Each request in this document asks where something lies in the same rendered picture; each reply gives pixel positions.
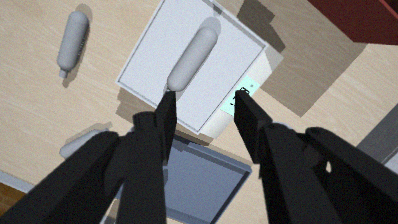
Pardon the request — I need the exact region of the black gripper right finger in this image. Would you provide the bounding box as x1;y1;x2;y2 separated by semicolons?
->
234;90;398;224

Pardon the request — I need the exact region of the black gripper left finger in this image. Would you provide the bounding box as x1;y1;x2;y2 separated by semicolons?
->
0;91;177;224

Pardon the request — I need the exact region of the grey gas cylinder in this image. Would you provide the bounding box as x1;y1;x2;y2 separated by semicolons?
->
60;128;110;159
165;26;218;92
57;11;89;78

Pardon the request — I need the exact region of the white digital scale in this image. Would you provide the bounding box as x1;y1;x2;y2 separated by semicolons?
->
115;0;284;139

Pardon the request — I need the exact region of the dark red open box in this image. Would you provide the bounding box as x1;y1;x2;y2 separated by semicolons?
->
307;0;398;46

